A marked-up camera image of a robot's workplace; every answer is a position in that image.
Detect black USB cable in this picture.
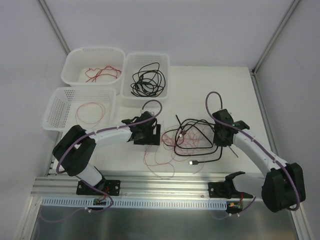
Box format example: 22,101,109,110
129,62,161,97
134,71,167,97

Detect thick red wire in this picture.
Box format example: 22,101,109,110
84,65,123,83

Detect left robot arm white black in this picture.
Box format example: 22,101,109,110
52,111,161,195

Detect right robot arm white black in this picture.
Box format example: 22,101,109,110
211,109,306,213

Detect white slotted basket front left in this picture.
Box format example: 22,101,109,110
42,86,117,132

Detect white perforated rectangular basket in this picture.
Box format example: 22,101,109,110
120,52,172,108

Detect white solid plastic tub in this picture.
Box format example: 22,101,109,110
60,47,126,91

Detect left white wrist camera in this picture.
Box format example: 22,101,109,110
140,110,155,118

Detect thin black wire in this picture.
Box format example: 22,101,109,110
175,114,240,159

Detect tangled thin red wires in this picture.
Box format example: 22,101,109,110
142,121,216,180

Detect thin red wire in basket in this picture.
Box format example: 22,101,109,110
75,102,106,129

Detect aluminium mounting rail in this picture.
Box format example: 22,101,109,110
30,170,228,200

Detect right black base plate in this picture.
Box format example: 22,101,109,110
207,182,228,199

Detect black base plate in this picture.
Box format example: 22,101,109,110
76,178,121,196
207,182,228,199

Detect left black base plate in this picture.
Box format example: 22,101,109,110
76,178,121,196

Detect white slotted cable duct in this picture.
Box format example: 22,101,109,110
41,197,227,211

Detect right aluminium frame post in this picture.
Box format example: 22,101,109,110
251,0,301,77

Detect aluminium frame post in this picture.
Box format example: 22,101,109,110
37,0,71,56
251,0,301,77

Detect left aluminium frame post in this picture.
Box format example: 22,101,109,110
37,0,71,56

